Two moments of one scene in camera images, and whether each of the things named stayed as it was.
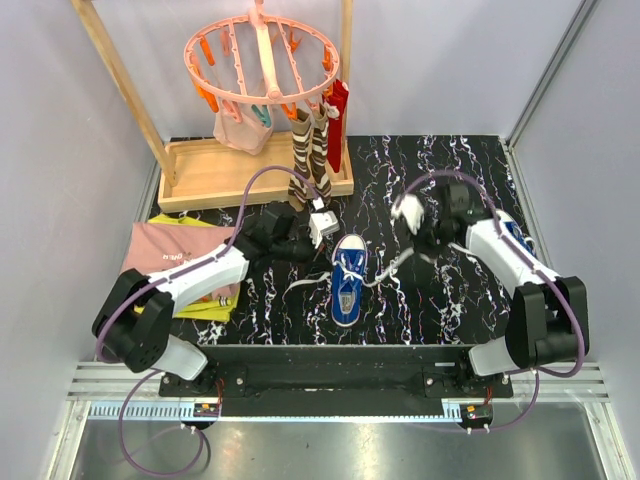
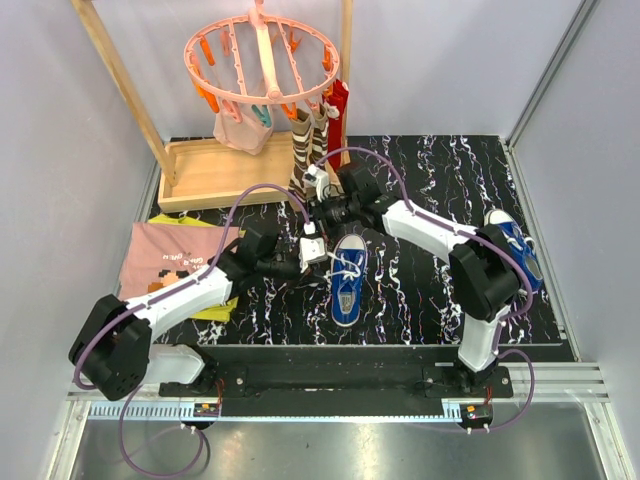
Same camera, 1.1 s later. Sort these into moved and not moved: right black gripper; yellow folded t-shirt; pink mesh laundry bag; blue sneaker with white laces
Moved: right black gripper
Not moved: pink mesh laundry bag; blue sneaker with white laces; yellow folded t-shirt
